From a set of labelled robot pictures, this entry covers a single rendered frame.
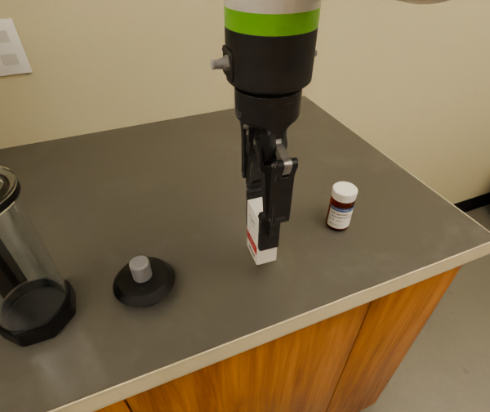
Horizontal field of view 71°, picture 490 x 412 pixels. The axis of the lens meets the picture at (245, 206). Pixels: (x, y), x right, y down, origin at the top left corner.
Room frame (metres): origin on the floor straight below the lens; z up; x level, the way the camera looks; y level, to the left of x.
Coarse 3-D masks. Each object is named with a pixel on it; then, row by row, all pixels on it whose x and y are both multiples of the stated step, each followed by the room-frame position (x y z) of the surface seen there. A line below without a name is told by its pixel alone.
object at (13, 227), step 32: (0, 192) 0.28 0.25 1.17; (0, 224) 0.26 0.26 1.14; (32, 224) 0.30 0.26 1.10; (0, 256) 0.25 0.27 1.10; (32, 256) 0.27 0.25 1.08; (0, 288) 0.24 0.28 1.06; (32, 288) 0.25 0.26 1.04; (64, 288) 0.29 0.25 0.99; (0, 320) 0.23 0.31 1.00; (32, 320) 0.24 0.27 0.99
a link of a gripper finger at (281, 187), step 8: (280, 160) 0.31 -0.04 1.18; (296, 160) 0.32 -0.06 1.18; (280, 168) 0.31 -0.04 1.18; (296, 168) 0.32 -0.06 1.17; (272, 176) 0.32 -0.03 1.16; (280, 176) 0.31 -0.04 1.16; (288, 176) 0.32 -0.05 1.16; (272, 184) 0.32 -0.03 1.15; (280, 184) 0.31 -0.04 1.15; (288, 184) 0.32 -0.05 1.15; (272, 192) 0.32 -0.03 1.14; (280, 192) 0.31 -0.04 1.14; (288, 192) 0.32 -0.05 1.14; (272, 200) 0.32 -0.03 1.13; (280, 200) 0.31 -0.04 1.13; (288, 200) 0.32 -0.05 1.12; (272, 208) 0.31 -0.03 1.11; (280, 208) 0.32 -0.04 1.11; (288, 208) 0.32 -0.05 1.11; (272, 216) 0.31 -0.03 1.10; (280, 216) 0.32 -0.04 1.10; (288, 216) 0.32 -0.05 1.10; (272, 224) 0.31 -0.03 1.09
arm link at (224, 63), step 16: (224, 48) 0.37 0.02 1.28; (240, 48) 0.34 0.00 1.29; (256, 48) 0.33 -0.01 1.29; (272, 48) 0.33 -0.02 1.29; (288, 48) 0.33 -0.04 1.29; (304, 48) 0.34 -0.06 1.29; (224, 64) 0.35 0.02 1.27; (240, 64) 0.34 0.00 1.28; (256, 64) 0.33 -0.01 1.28; (272, 64) 0.33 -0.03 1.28; (288, 64) 0.33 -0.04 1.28; (304, 64) 0.34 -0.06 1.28; (240, 80) 0.34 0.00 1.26; (256, 80) 0.33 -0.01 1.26; (272, 80) 0.33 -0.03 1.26; (288, 80) 0.33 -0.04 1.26; (304, 80) 0.34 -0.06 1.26
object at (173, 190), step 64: (128, 128) 0.85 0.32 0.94; (192, 128) 0.85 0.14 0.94; (320, 128) 0.85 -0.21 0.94; (64, 192) 0.57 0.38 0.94; (128, 192) 0.57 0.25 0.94; (192, 192) 0.57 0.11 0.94; (320, 192) 0.57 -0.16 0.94; (384, 192) 0.57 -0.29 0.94; (64, 256) 0.39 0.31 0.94; (128, 256) 0.39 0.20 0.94; (192, 256) 0.39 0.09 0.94; (320, 256) 0.39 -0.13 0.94; (384, 256) 0.39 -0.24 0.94; (448, 256) 0.39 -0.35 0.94; (128, 320) 0.27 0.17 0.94; (192, 320) 0.27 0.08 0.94; (256, 320) 0.27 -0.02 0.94; (320, 320) 0.29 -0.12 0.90; (0, 384) 0.18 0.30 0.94; (64, 384) 0.18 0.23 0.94; (128, 384) 0.18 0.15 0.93
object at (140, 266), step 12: (132, 264) 0.32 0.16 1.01; (144, 264) 0.32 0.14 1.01; (156, 264) 0.34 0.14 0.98; (168, 264) 0.35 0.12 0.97; (120, 276) 0.32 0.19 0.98; (132, 276) 0.32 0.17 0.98; (144, 276) 0.31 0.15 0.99; (156, 276) 0.32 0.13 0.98; (168, 276) 0.32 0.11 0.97; (120, 288) 0.30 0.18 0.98; (132, 288) 0.30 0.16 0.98; (144, 288) 0.30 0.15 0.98; (156, 288) 0.30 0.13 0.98; (168, 288) 0.31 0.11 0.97; (120, 300) 0.29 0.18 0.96; (132, 300) 0.28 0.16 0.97; (144, 300) 0.28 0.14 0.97; (156, 300) 0.29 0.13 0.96
